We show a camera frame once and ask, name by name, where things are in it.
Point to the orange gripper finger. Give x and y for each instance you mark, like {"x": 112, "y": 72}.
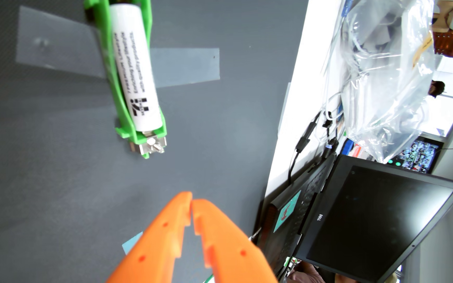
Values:
{"x": 234, "y": 255}
{"x": 151, "y": 251}

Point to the white cylindrical battery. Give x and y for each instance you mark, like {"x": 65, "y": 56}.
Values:
{"x": 136, "y": 67}

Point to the green battery holder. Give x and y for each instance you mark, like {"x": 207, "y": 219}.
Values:
{"x": 106, "y": 59}

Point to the blue tape piece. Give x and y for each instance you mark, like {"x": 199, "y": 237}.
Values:
{"x": 134, "y": 241}

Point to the person in pink shirt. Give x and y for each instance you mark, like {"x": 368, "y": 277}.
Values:
{"x": 305, "y": 273}

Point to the dark grey table mat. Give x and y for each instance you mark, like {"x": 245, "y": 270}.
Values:
{"x": 53, "y": 177}

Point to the black Dell laptop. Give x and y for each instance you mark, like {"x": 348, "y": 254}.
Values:
{"x": 368, "y": 220}

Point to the small blue box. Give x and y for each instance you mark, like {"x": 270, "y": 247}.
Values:
{"x": 348, "y": 147}

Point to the small orange item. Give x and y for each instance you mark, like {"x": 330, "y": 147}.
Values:
{"x": 357, "y": 151}

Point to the translucent grey tape strip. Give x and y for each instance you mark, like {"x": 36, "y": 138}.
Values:
{"x": 187, "y": 67}

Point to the small background monitor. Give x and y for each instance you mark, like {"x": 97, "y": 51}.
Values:
{"x": 419, "y": 155}

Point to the clear plastic bag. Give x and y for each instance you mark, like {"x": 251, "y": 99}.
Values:
{"x": 387, "y": 78}

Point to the distant dark-haired person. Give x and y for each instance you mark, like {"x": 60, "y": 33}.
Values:
{"x": 436, "y": 88}

